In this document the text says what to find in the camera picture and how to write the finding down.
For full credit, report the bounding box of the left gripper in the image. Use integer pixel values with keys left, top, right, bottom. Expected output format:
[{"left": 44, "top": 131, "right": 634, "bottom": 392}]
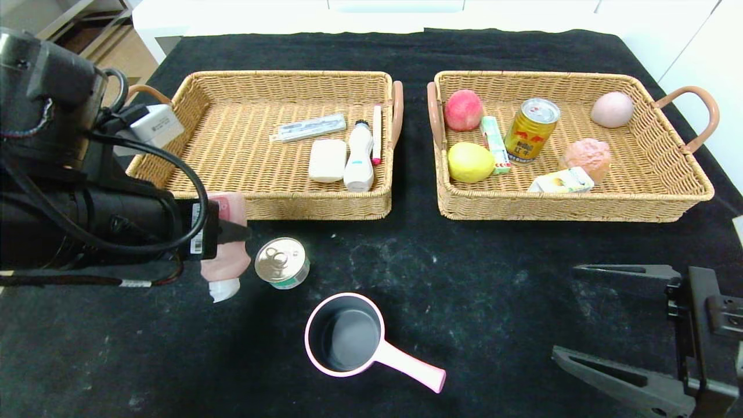
[{"left": 151, "top": 198, "right": 253, "bottom": 260}]

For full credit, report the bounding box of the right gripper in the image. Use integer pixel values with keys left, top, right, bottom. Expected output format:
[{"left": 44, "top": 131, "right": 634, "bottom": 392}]
[{"left": 551, "top": 264, "right": 743, "bottom": 418}]

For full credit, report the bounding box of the pink lotion bottle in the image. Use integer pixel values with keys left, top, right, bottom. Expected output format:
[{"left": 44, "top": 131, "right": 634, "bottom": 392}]
[{"left": 200, "top": 192, "right": 253, "bottom": 304}]

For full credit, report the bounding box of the golden drink can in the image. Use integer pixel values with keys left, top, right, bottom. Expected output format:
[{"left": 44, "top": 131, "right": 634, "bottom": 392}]
[{"left": 503, "top": 97, "right": 562, "bottom": 165}]

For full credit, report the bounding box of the red Hi-Chew candy pack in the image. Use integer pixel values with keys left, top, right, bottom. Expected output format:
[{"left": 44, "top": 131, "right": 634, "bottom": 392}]
[{"left": 479, "top": 116, "right": 513, "bottom": 175}]

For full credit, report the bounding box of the pink red peach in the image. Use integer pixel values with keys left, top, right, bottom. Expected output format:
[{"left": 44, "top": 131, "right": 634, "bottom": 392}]
[{"left": 444, "top": 89, "right": 484, "bottom": 132}]

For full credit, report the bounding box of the small tin can green label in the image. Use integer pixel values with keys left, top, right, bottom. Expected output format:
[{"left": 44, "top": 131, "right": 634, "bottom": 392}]
[{"left": 254, "top": 237, "right": 311, "bottom": 290}]

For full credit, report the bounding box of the white soap bar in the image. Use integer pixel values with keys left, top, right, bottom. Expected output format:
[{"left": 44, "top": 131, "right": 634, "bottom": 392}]
[{"left": 308, "top": 139, "right": 348, "bottom": 184}]

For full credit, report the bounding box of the toothpaste tube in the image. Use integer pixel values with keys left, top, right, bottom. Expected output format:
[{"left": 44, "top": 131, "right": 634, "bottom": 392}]
[{"left": 269, "top": 113, "right": 347, "bottom": 143}]

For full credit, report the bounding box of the small white bottle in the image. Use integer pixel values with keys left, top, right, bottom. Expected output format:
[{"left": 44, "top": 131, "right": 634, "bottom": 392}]
[{"left": 343, "top": 120, "right": 375, "bottom": 193}]

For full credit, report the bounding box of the pink saucepan with dark inside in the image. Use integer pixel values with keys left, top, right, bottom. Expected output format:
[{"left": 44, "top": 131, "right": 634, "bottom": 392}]
[{"left": 304, "top": 292, "right": 447, "bottom": 394}]

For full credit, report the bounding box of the small juice carton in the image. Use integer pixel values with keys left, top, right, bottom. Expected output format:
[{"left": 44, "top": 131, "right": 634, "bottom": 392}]
[{"left": 528, "top": 167, "right": 596, "bottom": 194}]

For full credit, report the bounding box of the white pen with pink tip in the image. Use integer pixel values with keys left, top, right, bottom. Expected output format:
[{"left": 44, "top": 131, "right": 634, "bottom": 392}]
[{"left": 372, "top": 104, "right": 383, "bottom": 166}]

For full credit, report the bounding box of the lumpy orange brown bread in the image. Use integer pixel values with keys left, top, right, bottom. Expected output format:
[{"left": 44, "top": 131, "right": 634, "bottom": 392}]
[{"left": 558, "top": 138, "right": 611, "bottom": 182}]

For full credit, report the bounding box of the white low cabinet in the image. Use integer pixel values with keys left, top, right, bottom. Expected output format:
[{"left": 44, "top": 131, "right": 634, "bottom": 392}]
[{"left": 132, "top": 0, "right": 627, "bottom": 64}]

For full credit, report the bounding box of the pale pink egg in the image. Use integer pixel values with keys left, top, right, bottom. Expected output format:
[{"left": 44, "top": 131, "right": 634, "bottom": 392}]
[{"left": 590, "top": 91, "right": 634, "bottom": 129}]

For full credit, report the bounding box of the yellow lemon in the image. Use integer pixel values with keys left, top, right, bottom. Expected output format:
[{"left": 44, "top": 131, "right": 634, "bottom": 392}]
[{"left": 447, "top": 142, "right": 496, "bottom": 184}]

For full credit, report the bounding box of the grey metal shelf unit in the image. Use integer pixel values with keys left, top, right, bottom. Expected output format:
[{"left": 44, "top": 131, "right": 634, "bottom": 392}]
[{"left": 35, "top": 0, "right": 134, "bottom": 64}]

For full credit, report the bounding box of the black left camera cable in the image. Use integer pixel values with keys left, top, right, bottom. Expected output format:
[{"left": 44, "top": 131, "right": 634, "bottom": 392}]
[{"left": 87, "top": 131, "right": 210, "bottom": 256}]

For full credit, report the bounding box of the wicker basket with brown handles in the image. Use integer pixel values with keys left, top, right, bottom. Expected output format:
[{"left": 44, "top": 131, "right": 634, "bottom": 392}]
[
  {"left": 125, "top": 70, "right": 405, "bottom": 221},
  {"left": 427, "top": 70, "right": 720, "bottom": 223}
]

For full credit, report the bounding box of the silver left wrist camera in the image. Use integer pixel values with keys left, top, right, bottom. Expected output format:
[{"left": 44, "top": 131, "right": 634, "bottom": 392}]
[{"left": 113, "top": 103, "right": 186, "bottom": 157}]

